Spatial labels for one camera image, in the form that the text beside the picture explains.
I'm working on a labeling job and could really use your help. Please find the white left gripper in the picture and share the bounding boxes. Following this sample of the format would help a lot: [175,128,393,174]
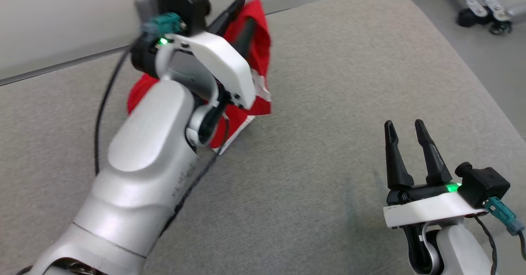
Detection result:
[131,0,258,109]

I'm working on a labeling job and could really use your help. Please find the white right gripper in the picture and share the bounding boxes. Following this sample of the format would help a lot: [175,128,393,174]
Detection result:
[383,119,489,229]

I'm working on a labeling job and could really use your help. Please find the red white basketball jersey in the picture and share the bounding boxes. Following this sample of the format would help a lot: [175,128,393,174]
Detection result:
[127,0,272,156]

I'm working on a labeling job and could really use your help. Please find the grey metal stand with casters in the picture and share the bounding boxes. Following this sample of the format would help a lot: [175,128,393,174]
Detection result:
[442,0,514,36]

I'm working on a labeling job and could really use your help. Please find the left cable with teal connector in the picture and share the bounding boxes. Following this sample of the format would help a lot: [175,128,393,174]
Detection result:
[94,13,183,176]

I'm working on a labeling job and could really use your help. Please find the cable with teal connector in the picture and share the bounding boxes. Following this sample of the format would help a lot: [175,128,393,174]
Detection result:
[94,13,183,176]
[483,197,526,267]

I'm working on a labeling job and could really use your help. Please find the right cable with teal connector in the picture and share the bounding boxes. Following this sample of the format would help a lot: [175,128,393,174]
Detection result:
[483,197,526,267]

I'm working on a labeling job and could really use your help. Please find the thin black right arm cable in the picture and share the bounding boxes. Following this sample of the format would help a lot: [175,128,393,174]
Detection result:
[473,214,498,275]

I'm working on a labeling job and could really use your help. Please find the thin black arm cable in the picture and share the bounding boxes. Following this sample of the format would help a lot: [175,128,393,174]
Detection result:
[160,117,231,236]
[473,214,498,275]

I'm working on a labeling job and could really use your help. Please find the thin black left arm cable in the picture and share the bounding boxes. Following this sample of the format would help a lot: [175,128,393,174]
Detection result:
[160,117,231,236]

